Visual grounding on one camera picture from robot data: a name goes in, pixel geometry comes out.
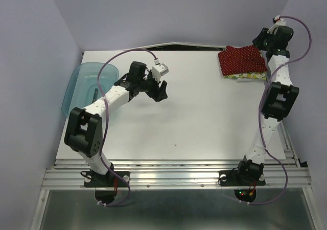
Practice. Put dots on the red polka dot skirt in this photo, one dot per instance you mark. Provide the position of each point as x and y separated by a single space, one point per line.
245 60

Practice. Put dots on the aluminium rail frame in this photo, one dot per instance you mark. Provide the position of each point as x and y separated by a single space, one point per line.
174 152

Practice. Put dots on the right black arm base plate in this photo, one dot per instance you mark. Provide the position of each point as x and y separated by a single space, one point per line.
231 178

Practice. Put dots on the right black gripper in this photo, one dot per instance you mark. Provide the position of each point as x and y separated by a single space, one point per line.
257 41

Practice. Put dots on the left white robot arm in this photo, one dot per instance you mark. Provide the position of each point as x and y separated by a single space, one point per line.
86 126

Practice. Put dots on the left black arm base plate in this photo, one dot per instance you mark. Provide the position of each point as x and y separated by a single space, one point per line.
94 180

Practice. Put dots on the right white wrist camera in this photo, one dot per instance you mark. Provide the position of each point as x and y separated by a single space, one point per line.
277 22

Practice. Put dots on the small dark object in bin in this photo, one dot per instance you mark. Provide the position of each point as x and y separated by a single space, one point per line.
95 96

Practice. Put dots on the lemon print folded skirt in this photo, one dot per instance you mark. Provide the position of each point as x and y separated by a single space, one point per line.
248 75

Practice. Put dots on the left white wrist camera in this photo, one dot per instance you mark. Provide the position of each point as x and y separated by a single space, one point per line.
158 71

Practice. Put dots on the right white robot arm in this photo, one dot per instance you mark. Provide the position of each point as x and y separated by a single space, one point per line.
277 100

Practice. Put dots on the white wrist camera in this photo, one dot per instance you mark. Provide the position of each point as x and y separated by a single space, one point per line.
277 22
158 71

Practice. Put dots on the teal plastic bin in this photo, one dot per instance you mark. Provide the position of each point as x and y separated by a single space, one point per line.
82 84

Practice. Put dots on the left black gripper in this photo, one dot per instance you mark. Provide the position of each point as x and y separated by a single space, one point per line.
158 94

